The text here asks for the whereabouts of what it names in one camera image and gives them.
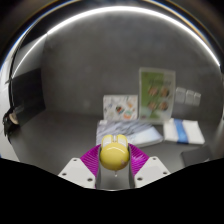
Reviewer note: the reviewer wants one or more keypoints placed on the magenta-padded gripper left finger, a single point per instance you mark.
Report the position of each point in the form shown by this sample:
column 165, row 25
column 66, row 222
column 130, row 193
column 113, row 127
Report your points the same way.
column 77, row 172

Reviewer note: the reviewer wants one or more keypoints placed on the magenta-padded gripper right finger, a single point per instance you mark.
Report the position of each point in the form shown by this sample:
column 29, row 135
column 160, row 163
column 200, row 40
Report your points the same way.
column 151, row 171

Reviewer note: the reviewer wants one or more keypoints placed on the yellow computer mouse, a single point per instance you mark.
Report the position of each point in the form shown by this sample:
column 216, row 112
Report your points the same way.
column 114, row 152

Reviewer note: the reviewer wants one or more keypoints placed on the black mouse pad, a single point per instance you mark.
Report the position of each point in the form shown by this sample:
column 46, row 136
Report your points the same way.
column 197, row 155

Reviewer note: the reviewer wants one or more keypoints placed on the grey magazine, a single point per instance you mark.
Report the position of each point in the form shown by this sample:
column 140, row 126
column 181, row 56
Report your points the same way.
column 140, row 131

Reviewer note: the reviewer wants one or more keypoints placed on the white book with blue stripe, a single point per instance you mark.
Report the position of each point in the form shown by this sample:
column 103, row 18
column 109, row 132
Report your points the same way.
column 184, row 131

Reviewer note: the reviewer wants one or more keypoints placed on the small illustrated white card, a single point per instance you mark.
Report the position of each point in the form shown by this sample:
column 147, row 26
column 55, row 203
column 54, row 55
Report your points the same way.
column 120, row 107

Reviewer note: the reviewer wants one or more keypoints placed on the green menu display stand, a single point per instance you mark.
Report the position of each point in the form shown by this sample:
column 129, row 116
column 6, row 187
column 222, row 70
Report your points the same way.
column 156, row 95

